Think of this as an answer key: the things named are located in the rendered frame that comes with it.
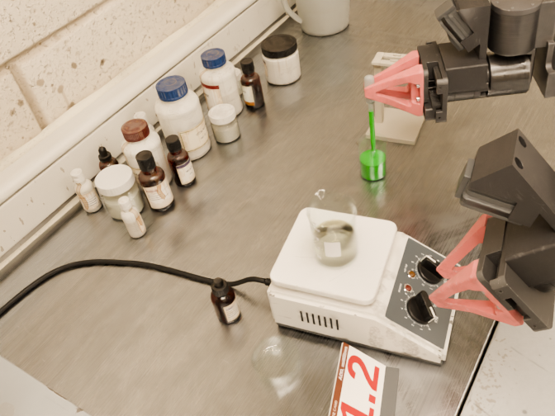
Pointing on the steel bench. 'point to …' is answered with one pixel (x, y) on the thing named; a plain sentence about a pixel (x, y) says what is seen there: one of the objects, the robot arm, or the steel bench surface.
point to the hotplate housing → (357, 316)
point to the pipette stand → (405, 120)
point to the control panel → (413, 253)
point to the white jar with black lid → (281, 59)
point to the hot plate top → (297, 272)
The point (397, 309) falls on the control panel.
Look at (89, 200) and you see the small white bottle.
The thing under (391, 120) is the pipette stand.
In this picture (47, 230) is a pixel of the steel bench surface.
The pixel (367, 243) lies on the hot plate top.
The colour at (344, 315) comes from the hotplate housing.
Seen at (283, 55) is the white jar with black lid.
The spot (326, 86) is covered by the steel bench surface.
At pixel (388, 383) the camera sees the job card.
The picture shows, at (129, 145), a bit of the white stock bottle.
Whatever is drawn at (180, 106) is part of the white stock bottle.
